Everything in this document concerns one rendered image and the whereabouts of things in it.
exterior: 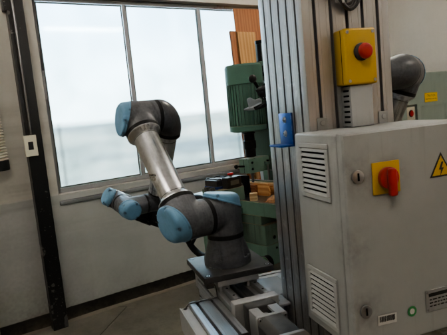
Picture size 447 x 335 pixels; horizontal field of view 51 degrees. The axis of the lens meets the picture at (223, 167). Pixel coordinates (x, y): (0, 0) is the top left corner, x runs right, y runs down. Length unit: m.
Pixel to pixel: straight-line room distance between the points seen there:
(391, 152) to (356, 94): 0.21
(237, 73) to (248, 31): 1.78
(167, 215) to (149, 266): 2.21
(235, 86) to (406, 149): 1.22
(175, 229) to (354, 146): 0.61
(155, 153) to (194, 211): 0.24
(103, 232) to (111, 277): 0.33
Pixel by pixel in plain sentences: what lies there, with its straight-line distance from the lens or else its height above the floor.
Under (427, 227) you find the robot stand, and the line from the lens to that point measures 1.12.
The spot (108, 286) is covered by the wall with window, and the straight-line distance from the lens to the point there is 3.49.
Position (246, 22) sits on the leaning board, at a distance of 3.95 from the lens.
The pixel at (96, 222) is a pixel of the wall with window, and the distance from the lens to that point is 3.36.
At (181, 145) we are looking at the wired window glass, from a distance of 3.66.
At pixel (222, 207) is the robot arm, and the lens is 1.43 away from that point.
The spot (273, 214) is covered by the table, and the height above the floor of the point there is 0.86.
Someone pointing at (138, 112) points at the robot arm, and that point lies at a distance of 1.58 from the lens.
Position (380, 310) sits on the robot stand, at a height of 0.84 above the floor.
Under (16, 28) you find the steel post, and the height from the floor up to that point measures 1.91.
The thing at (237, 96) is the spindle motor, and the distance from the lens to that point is 2.15.
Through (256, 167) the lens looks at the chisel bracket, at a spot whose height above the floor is 1.02.
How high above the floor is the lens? 1.30
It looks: 7 degrees down
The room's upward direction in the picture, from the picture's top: 6 degrees counter-clockwise
